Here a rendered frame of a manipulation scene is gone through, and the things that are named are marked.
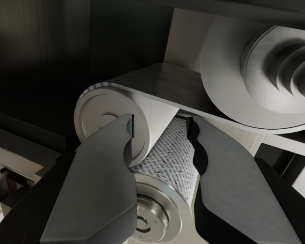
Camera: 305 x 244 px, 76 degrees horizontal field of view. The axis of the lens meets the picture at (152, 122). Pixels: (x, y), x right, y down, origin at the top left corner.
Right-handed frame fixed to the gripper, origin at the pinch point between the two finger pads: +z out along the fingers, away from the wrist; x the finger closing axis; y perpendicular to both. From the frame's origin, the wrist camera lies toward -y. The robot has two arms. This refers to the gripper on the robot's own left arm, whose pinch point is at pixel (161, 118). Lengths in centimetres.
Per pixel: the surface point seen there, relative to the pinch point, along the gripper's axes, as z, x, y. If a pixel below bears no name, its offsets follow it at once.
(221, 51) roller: 9.6, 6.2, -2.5
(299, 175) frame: 28, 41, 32
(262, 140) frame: 33, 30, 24
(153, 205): 7.1, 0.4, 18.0
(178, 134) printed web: 23.5, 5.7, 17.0
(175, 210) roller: 6.7, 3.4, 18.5
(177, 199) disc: 7.1, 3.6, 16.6
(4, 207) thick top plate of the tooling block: 13.9, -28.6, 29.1
